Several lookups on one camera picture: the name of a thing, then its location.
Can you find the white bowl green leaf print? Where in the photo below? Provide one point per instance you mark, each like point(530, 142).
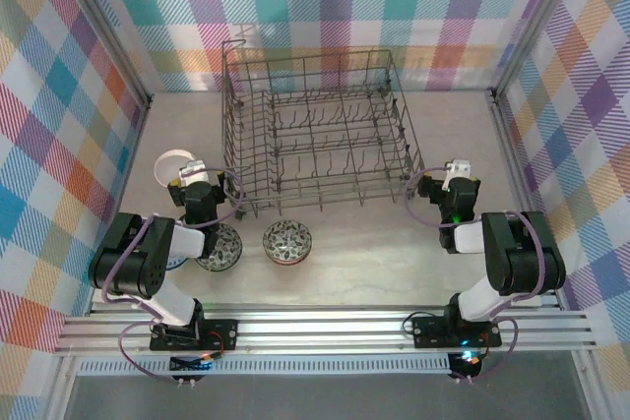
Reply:
point(167, 164)

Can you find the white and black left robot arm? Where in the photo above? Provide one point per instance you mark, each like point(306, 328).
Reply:
point(170, 304)

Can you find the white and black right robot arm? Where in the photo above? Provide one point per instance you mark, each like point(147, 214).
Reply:
point(475, 299)

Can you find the small electronics module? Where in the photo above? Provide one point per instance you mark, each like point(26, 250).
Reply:
point(189, 366)
point(467, 363)

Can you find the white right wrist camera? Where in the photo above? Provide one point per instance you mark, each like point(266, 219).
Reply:
point(459, 167)

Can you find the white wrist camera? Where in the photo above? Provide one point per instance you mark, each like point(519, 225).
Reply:
point(459, 167)
point(192, 171)

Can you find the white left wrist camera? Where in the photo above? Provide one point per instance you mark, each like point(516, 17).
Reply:
point(192, 171)

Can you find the aluminium frame post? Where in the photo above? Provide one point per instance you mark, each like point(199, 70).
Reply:
point(113, 31)
point(535, 21)

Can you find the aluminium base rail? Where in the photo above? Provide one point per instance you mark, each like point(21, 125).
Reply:
point(320, 334)

